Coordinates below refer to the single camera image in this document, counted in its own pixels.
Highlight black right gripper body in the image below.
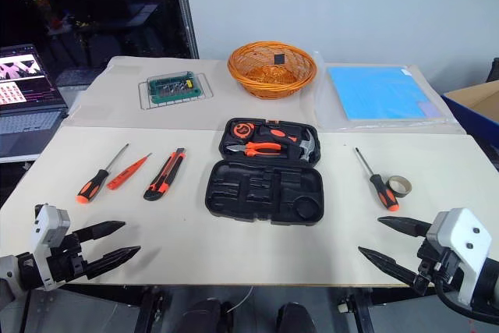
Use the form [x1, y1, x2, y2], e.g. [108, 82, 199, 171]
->
[412, 237, 465, 297]

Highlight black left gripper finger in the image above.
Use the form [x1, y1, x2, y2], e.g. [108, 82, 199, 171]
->
[83, 245, 142, 281]
[73, 220, 126, 243]

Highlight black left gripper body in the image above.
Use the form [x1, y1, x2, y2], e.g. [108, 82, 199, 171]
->
[50, 231, 89, 284]

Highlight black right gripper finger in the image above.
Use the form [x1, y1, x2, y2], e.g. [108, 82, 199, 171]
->
[357, 246, 421, 292]
[377, 215, 433, 238]

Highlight black tape roll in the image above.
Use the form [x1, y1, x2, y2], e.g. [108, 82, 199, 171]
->
[385, 175, 413, 198]

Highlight orange black handled screwdriver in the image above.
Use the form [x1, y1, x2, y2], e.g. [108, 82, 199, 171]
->
[353, 147, 400, 212]
[75, 143, 130, 205]

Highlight orange test pen screwdriver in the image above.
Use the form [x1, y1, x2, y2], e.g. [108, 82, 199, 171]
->
[105, 152, 153, 191]

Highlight orange black utility knife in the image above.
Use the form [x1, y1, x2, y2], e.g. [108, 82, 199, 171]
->
[143, 147, 188, 202]

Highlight black tool case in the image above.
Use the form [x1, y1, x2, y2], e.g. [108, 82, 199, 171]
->
[204, 116, 326, 227]

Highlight dark rounded shape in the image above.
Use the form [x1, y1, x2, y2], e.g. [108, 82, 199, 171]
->
[276, 301, 317, 333]

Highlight blue cardboard box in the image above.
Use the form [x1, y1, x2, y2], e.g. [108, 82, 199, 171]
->
[441, 80, 499, 173]

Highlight open laptop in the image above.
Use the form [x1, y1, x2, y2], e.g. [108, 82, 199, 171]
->
[0, 44, 70, 164]

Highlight clear plastic bag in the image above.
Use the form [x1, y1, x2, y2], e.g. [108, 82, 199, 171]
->
[313, 51, 465, 133]

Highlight blue sheet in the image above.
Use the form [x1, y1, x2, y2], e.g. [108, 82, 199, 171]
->
[326, 65, 444, 121]

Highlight green screwdriver bit box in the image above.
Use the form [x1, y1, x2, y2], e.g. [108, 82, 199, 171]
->
[147, 70, 200, 104]

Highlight clear box with green tray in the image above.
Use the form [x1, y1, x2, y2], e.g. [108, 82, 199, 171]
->
[136, 72, 214, 110]

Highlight orange black tape measure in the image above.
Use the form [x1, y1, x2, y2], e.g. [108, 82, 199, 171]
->
[229, 122, 257, 141]

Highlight black chair back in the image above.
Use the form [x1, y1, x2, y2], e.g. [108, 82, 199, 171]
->
[487, 57, 499, 85]

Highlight orange wicker basket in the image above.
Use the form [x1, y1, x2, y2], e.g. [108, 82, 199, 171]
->
[227, 40, 318, 101]

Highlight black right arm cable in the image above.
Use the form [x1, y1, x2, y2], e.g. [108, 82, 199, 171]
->
[434, 276, 499, 327]

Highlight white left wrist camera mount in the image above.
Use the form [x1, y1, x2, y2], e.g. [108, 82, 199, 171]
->
[30, 204, 72, 292]

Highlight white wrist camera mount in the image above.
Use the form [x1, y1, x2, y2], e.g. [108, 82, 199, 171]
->
[30, 204, 72, 292]
[424, 207, 494, 306]

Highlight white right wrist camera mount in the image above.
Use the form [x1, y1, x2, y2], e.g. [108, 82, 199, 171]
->
[424, 207, 494, 306]

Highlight black table frame leg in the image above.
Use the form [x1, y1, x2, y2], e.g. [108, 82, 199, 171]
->
[138, 285, 165, 333]
[336, 289, 372, 333]

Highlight orange black handled hammer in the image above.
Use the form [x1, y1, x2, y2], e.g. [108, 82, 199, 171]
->
[260, 126, 319, 161]

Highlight thin white cable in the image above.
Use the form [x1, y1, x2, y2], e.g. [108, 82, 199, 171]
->
[228, 285, 255, 315]

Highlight orange handled pliers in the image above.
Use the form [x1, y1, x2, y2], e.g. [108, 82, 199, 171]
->
[226, 140, 283, 158]

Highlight aluminium frame post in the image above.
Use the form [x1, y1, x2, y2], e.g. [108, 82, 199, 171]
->
[170, 0, 200, 59]

